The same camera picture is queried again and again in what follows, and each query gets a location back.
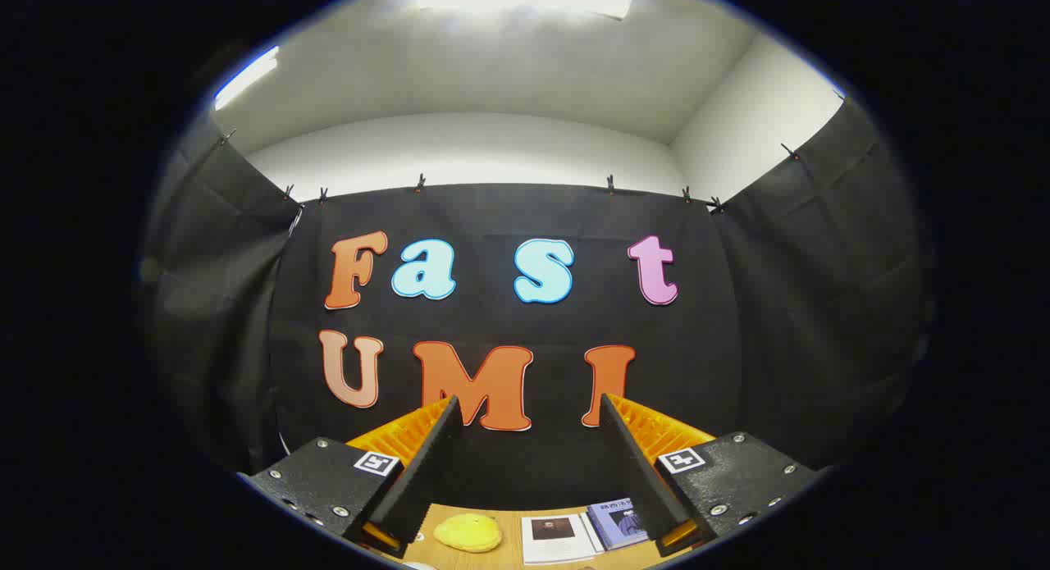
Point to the black backdrop cloth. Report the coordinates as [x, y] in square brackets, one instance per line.
[492, 217]

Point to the narrow ceiling light strip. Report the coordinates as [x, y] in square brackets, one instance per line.
[244, 78]

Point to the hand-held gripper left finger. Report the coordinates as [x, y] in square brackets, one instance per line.
[422, 471]

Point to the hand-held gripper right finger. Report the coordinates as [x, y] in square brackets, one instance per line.
[636, 471]

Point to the white book with dark photo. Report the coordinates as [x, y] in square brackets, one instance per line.
[558, 545]

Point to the blue book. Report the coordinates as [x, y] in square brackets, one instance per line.
[619, 525]

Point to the yellow knobbly plush toy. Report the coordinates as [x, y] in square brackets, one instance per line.
[467, 533]

